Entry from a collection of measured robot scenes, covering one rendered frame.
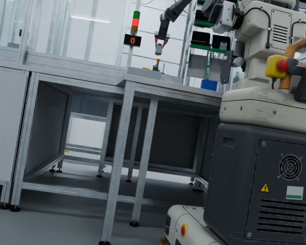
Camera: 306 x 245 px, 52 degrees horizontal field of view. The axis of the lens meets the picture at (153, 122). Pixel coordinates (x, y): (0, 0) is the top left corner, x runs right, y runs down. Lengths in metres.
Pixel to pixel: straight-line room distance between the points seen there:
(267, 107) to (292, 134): 0.13
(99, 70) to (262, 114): 1.22
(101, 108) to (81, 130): 1.73
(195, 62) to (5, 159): 1.38
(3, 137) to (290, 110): 1.57
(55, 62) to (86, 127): 3.71
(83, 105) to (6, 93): 2.09
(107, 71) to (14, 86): 0.55
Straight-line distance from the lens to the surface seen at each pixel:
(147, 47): 5.86
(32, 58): 2.10
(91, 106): 4.03
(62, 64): 2.04
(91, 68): 2.01
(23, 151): 2.01
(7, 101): 2.03
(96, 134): 5.69
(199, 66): 2.24
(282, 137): 1.08
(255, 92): 1.03
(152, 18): 6.00
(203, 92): 1.65
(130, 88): 1.57
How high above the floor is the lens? 0.64
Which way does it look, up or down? level
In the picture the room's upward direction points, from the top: 9 degrees clockwise
